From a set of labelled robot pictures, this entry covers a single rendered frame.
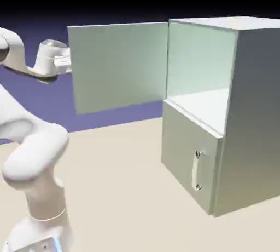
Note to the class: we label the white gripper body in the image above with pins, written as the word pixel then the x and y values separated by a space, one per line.
pixel 63 62

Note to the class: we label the pale green plain cabinet door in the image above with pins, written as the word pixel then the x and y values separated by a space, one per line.
pixel 118 68

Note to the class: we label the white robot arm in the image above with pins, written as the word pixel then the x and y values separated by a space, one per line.
pixel 32 151

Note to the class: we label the pale green cabinet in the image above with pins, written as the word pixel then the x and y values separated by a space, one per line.
pixel 251 114

